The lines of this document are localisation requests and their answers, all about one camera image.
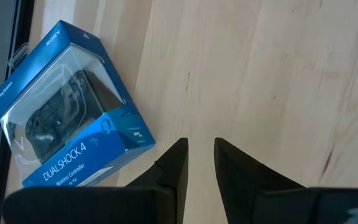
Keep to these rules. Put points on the blue DualShock controller box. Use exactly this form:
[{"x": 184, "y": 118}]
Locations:
[{"x": 82, "y": 155}]

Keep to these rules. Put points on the black metal table frame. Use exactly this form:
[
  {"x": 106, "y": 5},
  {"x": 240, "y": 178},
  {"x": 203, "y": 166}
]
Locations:
[{"x": 26, "y": 18}]

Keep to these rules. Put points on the black game controller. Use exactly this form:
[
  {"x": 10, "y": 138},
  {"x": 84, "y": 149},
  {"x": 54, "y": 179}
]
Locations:
[{"x": 64, "y": 112}]

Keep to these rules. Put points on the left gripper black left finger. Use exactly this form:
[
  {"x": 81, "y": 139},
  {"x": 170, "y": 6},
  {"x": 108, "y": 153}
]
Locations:
[{"x": 169, "y": 174}]

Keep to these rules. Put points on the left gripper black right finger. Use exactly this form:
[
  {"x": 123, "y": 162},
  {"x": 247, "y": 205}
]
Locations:
[{"x": 241, "y": 180}]

